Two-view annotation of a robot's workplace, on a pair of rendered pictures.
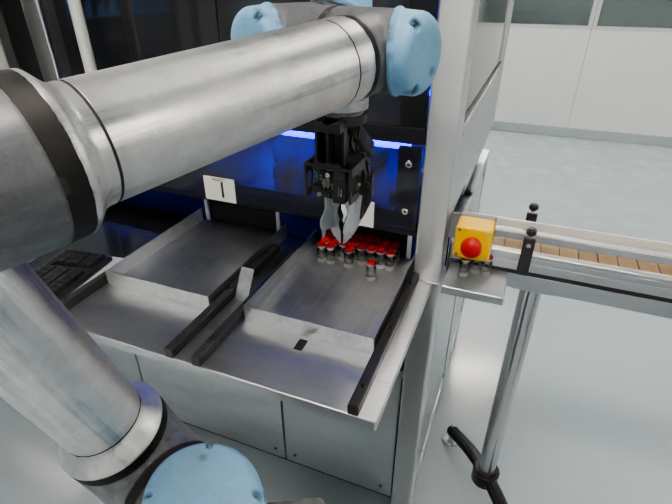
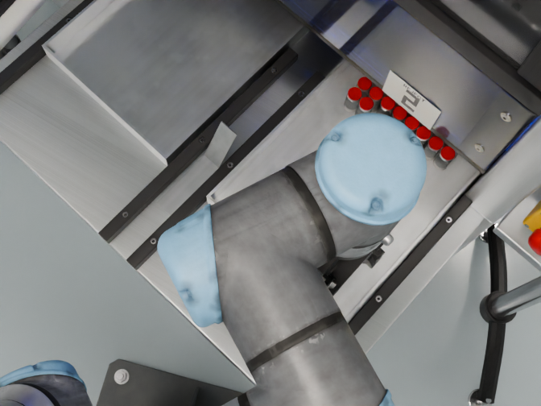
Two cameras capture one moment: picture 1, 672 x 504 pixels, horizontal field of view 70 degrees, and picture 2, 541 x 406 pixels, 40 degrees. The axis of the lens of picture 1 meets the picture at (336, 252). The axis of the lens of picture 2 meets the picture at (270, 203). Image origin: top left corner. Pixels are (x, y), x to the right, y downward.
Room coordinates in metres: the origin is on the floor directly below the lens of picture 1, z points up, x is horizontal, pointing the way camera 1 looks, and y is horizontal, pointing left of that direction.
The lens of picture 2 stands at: (0.47, 0.01, 1.91)
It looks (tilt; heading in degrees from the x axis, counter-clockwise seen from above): 74 degrees down; 15
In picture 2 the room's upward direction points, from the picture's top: 6 degrees clockwise
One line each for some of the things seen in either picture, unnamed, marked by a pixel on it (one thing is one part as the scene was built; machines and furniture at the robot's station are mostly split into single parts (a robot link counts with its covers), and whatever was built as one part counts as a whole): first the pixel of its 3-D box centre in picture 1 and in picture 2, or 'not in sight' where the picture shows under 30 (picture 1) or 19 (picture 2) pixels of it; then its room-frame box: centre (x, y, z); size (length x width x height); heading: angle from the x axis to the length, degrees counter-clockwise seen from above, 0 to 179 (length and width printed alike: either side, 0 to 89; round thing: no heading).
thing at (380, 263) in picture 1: (356, 253); (402, 123); (0.94, -0.05, 0.90); 0.18 x 0.02 x 0.05; 68
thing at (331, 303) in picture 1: (339, 281); (353, 176); (0.84, -0.01, 0.90); 0.34 x 0.26 x 0.04; 158
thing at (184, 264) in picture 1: (204, 251); (185, 31); (0.97, 0.31, 0.90); 0.34 x 0.26 x 0.04; 158
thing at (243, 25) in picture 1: (295, 41); (253, 268); (0.57, 0.04, 1.39); 0.11 x 0.11 x 0.08; 50
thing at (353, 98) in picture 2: (321, 252); (353, 100); (0.95, 0.03, 0.90); 0.02 x 0.02 x 0.05
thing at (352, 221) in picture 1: (348, 222); not in sight; (0.65, -0.02, 1.13); 0.06 x 0.03 x 0.09; 159
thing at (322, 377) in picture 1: (253, 292); (235, 140); (0.84, 0.18, 0.87); 0.70 x 0.48 x 0.02; 68
